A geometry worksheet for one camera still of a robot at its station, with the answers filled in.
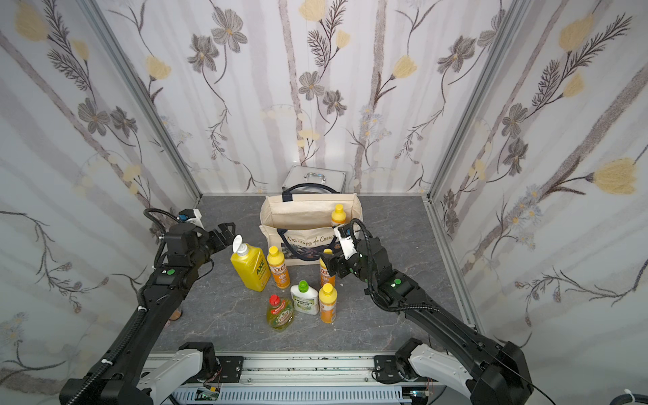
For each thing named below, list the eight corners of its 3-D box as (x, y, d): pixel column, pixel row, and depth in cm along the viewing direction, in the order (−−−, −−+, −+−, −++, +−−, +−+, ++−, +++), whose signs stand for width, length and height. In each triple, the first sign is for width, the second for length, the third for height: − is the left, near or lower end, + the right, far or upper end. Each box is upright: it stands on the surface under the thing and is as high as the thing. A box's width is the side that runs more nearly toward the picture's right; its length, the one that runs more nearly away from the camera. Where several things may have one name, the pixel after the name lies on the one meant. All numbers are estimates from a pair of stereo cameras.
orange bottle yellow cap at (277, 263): (277, 290, 92) (265, 258, 74) (279, 279, 95) (268, 245, 77) (289, 290, 92) (280, 258, 74) (291, 279, 95) (282, 245, 77)
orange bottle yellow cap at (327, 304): (320, 323, 85) (318, 297, 67) (320, 311, 88) (318, 283, 70) (335, 323, 85) (337, 297, 67) (335, 311, 88) (337, 283, 70)
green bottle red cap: (272, 330, 84) (262, 313, 70) (280, 312, 87) (272, 293, 74) (286, 335, 83) (279, 319, 69) (294, 317, 86) (288, 298, 73)
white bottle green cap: (295, 315, 87) (289, 293, 72) (296, 304, 89) (290, 280, 74) (318, 315, 87) (316, 293, 72) (318, 304, 89) (316, 280, 74)
